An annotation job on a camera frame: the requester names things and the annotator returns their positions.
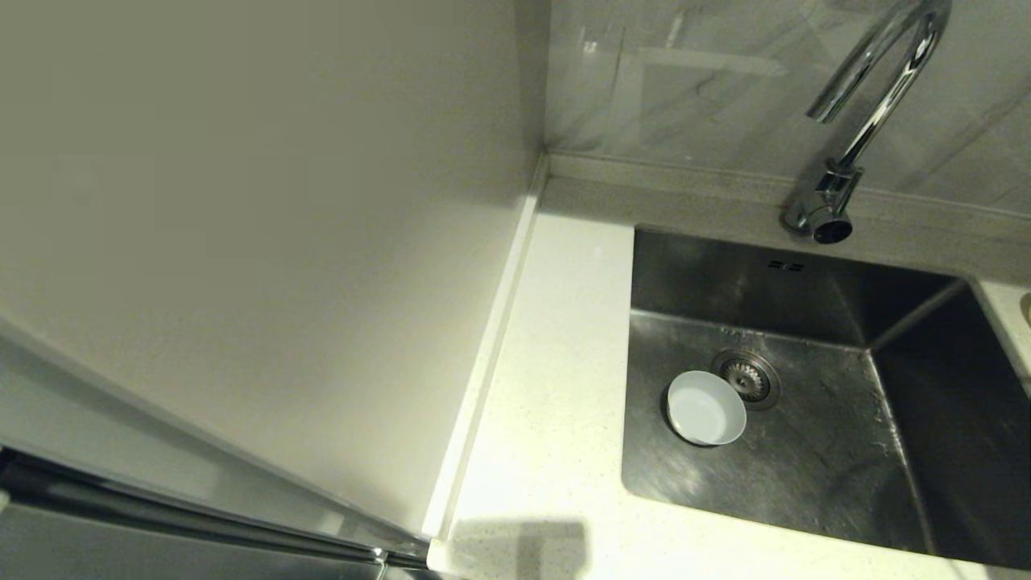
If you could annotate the pale blue bowl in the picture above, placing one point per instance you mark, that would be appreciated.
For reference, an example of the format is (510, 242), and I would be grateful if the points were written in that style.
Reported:
(706, 409)

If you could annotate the chrome gooseneck faucet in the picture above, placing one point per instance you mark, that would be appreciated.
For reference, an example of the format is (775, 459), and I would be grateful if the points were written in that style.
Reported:
(834, 193)

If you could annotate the yellow bowl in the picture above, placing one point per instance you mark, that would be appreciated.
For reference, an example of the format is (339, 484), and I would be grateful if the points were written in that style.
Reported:
(1027, 310)

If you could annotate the metal sink drain strainer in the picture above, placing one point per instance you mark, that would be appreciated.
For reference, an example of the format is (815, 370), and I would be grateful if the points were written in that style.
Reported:
(751, 377)

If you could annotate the stainless steel sink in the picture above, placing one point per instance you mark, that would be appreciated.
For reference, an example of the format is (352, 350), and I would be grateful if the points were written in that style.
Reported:
(805, 467)

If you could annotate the white counter edge strip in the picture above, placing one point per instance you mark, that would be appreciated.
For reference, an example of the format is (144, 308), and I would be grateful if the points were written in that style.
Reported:
(493, 338)

